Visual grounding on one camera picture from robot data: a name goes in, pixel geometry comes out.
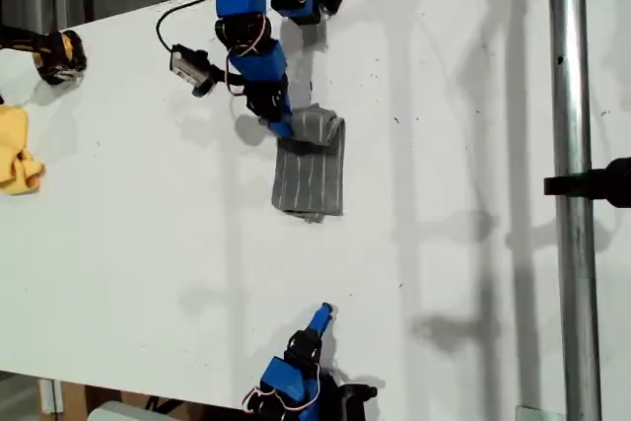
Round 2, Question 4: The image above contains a grey white-striped towel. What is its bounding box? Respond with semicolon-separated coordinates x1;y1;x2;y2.
269;103;347;224

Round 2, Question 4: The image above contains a white plastic box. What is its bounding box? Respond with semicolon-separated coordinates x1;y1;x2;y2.
87;399;155;421

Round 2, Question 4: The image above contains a black yellow power tool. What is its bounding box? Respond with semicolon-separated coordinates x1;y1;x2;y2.
0;25;89;88

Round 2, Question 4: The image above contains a brown cardboard box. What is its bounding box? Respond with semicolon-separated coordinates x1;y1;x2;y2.
58;381;243;421

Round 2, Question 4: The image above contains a yellow cloth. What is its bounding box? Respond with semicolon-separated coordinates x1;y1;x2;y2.
0;104;47;196

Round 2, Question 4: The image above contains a white table leg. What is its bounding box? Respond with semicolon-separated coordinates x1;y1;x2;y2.
37;378;65;415

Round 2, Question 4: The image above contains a black clamp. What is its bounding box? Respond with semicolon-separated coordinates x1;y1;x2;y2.
542;157;631;210

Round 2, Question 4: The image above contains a black camera stalk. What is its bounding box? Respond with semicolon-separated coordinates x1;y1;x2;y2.
209;65;245;88

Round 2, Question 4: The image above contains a black arm camera box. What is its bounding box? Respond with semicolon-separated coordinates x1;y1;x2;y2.
338;380;380;421
169;42;219;100

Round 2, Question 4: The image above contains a black camera cable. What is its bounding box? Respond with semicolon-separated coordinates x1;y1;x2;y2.
155;0;218;53

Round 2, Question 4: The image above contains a steel post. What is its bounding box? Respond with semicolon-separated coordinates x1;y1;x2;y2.
545;0;603;421

